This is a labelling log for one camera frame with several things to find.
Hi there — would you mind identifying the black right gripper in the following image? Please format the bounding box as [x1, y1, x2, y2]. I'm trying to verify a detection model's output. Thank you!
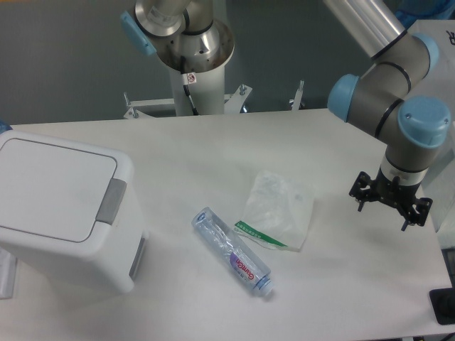
[349, 169, 433, 232]

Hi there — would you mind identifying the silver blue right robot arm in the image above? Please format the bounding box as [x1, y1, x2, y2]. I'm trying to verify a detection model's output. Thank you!
[326, 1, 451, 226]

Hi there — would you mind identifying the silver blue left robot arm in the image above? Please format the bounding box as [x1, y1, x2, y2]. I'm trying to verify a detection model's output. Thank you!
[120, 1, 235, 74]

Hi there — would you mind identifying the grey trash can push button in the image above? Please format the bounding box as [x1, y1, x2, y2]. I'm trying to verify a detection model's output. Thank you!
[96, 178, 127, 225]

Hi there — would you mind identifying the white plastic trash can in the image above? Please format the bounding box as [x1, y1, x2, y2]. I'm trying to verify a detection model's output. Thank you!
[1, 130, 149, 293]

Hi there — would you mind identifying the clear plastic bag green strip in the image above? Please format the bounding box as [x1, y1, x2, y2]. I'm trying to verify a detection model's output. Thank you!
[234, 170, 315, 252]

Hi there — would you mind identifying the black device at table corner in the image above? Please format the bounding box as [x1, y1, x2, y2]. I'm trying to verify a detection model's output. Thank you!
[429, 288, 454, 325]

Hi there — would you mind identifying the empty clear plastic water bottle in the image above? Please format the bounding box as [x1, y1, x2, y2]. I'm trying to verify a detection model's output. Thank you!
[191, 207, 274, 297]

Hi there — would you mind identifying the clear plastic sheet left edge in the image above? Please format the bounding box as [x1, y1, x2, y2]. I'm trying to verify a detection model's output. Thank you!
[1, 249, 17, 299]

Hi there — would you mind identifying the white metal base frame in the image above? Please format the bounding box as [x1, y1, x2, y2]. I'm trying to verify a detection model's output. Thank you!
[122, 80, 306, 120]

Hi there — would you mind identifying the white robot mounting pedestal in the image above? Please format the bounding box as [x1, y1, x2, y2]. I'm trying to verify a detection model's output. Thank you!
[168, 66, 225, 117]

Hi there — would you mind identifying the black cable on pedestal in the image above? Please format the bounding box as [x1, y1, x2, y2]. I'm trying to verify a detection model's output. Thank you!
[179, 56, 199, 116]

